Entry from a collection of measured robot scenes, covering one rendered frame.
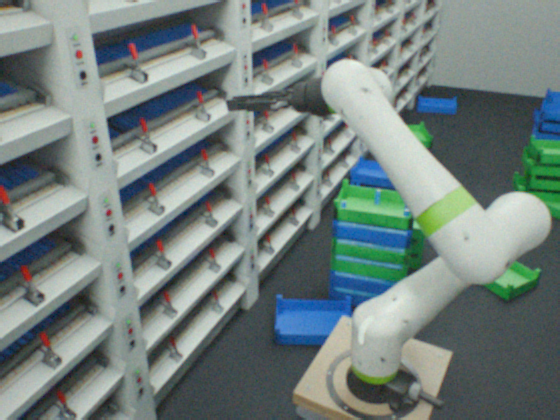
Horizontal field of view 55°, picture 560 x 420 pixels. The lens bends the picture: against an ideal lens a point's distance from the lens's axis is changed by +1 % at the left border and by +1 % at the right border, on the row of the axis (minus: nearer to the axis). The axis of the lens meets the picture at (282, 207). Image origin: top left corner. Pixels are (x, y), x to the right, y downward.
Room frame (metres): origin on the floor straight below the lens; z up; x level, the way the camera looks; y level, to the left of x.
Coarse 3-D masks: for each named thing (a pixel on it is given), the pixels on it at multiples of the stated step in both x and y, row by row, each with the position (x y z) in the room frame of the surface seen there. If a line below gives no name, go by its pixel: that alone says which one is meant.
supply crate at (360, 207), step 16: (352, 192) 1.95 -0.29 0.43; (368, 192) 1.93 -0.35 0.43; (384, 192) 1.91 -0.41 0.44; (336, 208) 1.77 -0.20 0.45; (352, 208) 1.85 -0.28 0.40; (368, 208) 1.85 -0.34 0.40; (384, 208) 1.85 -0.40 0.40; (400, 208) 1.85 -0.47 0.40; (384, 224) 1.72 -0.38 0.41; (400, 224) 1.70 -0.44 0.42
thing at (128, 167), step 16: (208, 80) 1.76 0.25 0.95; (224, 96) 1.71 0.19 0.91; (192, 112) 1.58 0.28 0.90; (208, 112) 1.61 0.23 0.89; (224, 112) 1.64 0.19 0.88; (160, 128) 1.44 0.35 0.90; (176, 128) 1.47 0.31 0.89; (192, 128) 1.49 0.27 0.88; (208, 128) 1.55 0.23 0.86; (128, 144) 1.32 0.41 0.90; (160, 144) 1.36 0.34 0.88; (176, 144) 1.39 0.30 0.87; (128, 160) 1.25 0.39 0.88; (144, 160) 1.27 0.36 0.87; (160, 160) 1.34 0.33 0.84; (128, 176) 1.21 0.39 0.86
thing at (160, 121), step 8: (208, 96) 1.67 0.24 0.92; (216, 96) 1.72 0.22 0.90; (184, 104) 1.57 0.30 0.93; (192, 104) 1.58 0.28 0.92; (200, 104) 1.62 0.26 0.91; (168, 112) 1.50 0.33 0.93; (176, 112) 1.51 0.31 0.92; (184, 112) 1.55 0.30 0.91; (152, 120) 1.43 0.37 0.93; (160, 120) 1.44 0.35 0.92; (168, 120) 1.48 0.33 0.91; (136, 128) 1.36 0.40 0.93; (152, 128) 1.41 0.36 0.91; (120, 136) 1.31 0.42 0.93; (128, 136) 1.32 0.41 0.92; (112, 144) 1.26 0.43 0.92; (120, 144) 1.29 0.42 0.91; (112, 152) 1.26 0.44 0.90; (120, 152) 1.26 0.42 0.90
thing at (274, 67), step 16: (272, 48) 2.25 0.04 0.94; (288, 48) 2.31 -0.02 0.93; (304, 48) 2.35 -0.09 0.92; (320, 48) 2.34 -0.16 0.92; (256, 64) 2.04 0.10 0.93; (272, 64) 2.08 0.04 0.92; (288, 64) 2.17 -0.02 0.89; (304, 64) 2.24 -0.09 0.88; (256, 80) 1.94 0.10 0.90; (272, 80) 1.94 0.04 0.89; (288, 80) 2.08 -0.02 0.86
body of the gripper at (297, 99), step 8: (296, 88) 1.27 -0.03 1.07; (304, 88) 1.26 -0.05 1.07; (280, 96) 1.29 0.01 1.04; (288, 96) 1.28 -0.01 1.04; (296, 96) 1.26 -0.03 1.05; (304, 96) 1.25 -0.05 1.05; (288, 104) 1.26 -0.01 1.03; (296, 104) 1.25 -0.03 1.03; (304, 104) 1.24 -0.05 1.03; (304, 112) 1.26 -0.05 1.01
